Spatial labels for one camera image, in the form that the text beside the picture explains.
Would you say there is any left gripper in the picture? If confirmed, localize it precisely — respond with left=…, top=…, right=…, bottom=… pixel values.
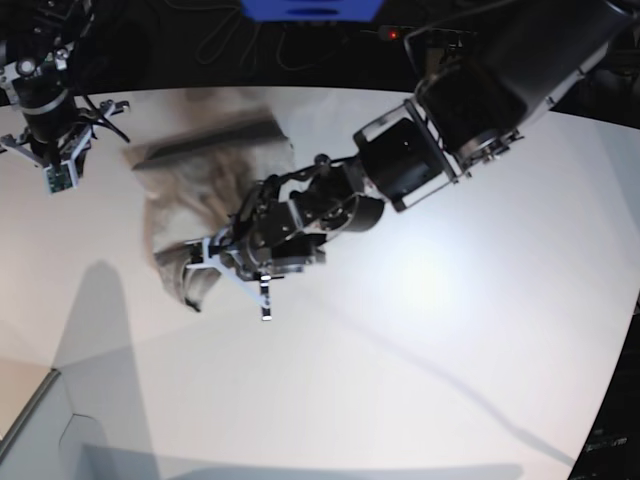
left=185, top=234, right=285, bottom=321

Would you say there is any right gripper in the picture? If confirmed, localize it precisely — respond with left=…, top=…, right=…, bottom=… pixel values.
left=1, top=99, right=129, bottom=194

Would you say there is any light grey t-shirt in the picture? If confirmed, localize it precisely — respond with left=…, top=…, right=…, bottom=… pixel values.
left=125, top=87, right=294, bottom=312

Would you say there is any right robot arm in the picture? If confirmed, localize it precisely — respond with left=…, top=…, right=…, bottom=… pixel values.
left=1, top=1, right=130, bottom=194

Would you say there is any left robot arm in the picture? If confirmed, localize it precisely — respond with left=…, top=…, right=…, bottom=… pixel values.
left=184, top=1, right=639, bottom=320

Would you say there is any grey tray corner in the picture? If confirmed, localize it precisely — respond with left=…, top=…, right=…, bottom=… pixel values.
left=0, top=369, right=61, bottom=459

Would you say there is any black power strip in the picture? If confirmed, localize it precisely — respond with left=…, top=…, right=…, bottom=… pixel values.
left=376, top=25, right=414, bottom=42

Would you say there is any blue plastic mount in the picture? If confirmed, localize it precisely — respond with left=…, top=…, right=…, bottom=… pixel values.
left=241, top=0, right=384, bottom=22

